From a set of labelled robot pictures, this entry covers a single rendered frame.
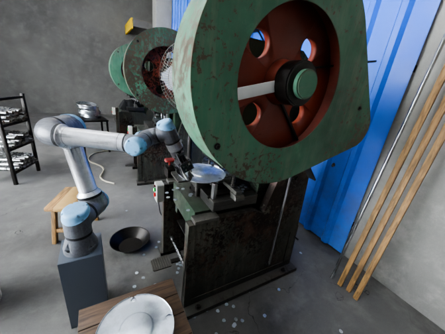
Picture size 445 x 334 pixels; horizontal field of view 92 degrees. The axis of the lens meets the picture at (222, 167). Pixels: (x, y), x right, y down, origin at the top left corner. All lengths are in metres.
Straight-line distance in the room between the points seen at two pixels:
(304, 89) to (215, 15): 0.38
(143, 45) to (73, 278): 1.97
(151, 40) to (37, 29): 5.55
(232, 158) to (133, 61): 1.83
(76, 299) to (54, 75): 6.80
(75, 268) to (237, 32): 1.23
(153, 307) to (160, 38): 2.20
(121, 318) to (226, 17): 1.15
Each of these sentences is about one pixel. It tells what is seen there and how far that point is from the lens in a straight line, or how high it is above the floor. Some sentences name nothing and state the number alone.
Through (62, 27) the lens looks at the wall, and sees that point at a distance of 7.76.
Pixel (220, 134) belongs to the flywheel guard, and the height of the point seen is 1.14.
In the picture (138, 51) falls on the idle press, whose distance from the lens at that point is 2.45.
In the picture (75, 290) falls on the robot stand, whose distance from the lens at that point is 1.44.
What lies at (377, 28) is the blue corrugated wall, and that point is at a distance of 2.10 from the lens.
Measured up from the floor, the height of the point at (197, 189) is 0.70.
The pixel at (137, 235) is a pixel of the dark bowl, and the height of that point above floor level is 0.02.
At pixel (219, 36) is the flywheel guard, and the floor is 1.42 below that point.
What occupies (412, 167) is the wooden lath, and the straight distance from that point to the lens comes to 1.68.
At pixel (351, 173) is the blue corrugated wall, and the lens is 2.04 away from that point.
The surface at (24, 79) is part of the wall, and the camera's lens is 7.87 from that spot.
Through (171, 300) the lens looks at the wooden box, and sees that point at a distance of 1.19.
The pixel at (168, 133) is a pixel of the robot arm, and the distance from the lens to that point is 1.01.
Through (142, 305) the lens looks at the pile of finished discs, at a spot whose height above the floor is 0.37.
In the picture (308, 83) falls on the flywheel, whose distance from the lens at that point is 0.85.
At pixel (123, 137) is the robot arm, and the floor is 1.06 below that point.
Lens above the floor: 1.30
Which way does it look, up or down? 21 degrees down
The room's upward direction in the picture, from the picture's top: 7 degrees clockwise
